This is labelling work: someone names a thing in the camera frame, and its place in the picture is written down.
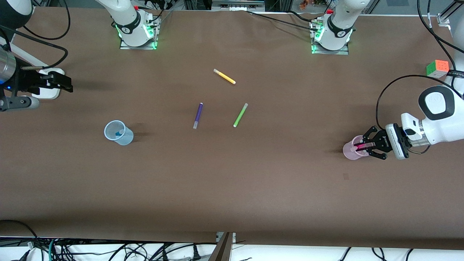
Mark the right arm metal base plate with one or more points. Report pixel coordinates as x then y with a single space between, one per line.
139 46

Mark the colourful puzzle cube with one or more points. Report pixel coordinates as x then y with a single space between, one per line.
438 69

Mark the blue marker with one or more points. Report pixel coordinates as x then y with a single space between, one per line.
119 135

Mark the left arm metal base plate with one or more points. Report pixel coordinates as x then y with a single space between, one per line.
330 52

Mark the brown table leg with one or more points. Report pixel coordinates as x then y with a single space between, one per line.
222 250

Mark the silver aluminium frame profile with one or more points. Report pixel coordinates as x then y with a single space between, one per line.
444 18

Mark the green marker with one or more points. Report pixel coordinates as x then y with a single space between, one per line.
240 116

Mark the translucent pink cup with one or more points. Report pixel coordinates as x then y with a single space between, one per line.
349 154

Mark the purple marker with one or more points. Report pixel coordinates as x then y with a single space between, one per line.
198 116

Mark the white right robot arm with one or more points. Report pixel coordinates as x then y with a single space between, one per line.
127 14

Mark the orange toy figures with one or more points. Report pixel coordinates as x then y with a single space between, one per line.
306 4

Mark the yellow marker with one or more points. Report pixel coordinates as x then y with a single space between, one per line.
224 76

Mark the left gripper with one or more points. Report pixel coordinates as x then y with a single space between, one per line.
380 140

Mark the white rounded box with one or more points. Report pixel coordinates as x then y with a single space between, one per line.
47 95

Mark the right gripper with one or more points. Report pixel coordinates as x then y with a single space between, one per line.
26 80

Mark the pink marker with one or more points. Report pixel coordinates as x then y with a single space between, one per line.
362 146

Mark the black power plug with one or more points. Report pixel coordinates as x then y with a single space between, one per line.
196 255

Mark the grey power strip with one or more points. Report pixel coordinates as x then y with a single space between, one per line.
237 5

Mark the translucent blue cup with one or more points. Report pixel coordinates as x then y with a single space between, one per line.
125 139

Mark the silver metal bracket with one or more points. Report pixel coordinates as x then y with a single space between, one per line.
218 236

